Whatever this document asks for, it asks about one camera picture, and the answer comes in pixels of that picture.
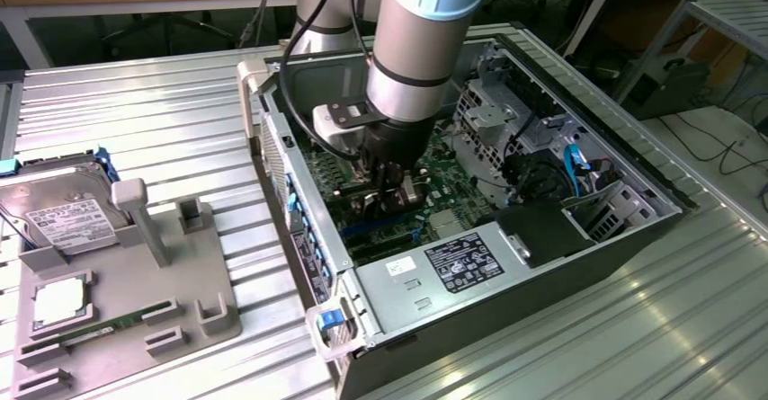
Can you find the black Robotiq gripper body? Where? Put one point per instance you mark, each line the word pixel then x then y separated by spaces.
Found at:
pixel 395 144

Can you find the black graphics card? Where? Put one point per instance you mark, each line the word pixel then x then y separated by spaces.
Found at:
pixel 383 218

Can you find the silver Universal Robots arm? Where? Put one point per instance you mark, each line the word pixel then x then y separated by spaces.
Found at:
pixel 414 36

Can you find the green motherboard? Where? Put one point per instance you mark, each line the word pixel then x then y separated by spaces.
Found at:
pixel 455 184

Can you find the silver chipset heatsink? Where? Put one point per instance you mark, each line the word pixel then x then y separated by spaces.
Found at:
pixel 446 224

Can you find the black expansion slot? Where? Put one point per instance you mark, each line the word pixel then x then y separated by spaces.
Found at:
pixel 383 247

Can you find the grey metal disk bay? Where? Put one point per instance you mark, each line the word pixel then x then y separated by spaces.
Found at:
pixel 486 121

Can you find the grey power supply unit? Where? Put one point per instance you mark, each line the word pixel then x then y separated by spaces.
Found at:
pixel 419 278

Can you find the black plastic air shroud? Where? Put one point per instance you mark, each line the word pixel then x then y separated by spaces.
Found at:
pixel 540 231

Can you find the blue case latch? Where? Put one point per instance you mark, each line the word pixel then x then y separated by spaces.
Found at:
pixel 330 319

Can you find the open black PC case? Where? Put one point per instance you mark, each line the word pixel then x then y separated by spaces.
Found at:
pixel 600 247

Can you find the grey parts rack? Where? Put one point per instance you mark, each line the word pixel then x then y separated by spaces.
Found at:
pixel 120 292

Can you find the silver hard disk blue carrier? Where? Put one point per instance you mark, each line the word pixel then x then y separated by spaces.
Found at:
pixel 65 220

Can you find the silver CPU chip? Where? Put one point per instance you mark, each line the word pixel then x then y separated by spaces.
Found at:
pixel 59 301

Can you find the grey metal slat shelf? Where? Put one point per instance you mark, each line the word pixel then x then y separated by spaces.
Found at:
pixel 720 18

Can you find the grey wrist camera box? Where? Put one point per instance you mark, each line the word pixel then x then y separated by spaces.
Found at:
pixel 335 123

